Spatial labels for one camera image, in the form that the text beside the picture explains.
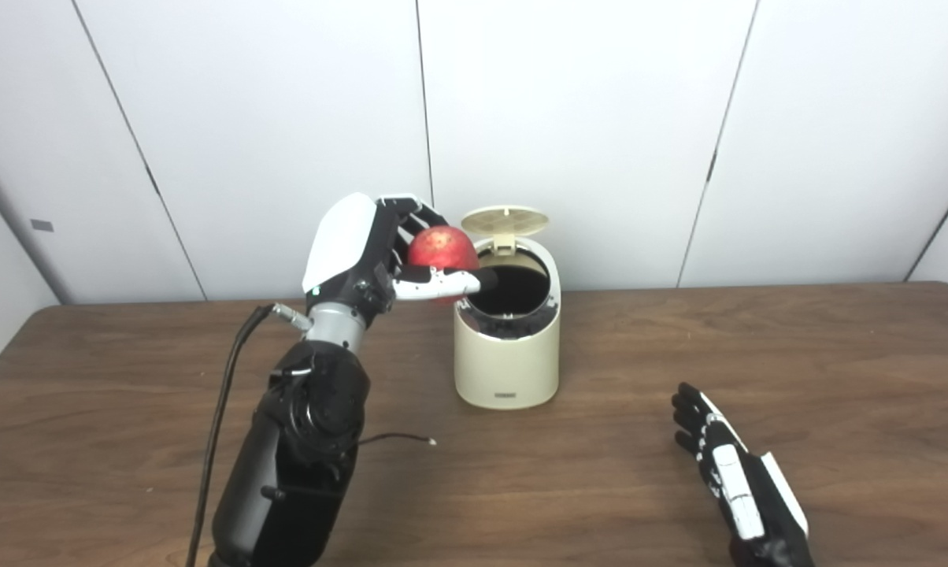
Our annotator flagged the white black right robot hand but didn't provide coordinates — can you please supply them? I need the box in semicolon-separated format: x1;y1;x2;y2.
671;382;814;567

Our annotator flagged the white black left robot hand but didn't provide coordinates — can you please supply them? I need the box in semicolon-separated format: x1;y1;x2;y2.
302;192;498;324

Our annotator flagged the red apple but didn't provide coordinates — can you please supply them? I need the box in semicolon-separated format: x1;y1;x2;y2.
407;225;481;306

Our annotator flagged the round cream bin lid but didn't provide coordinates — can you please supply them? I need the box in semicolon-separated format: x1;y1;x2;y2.
461;206;550;254

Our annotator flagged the cream-colored desktop bin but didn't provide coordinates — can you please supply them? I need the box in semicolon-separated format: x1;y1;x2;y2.
453;206;561;410

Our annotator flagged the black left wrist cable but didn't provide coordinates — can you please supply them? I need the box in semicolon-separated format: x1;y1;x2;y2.
185;303;314;567

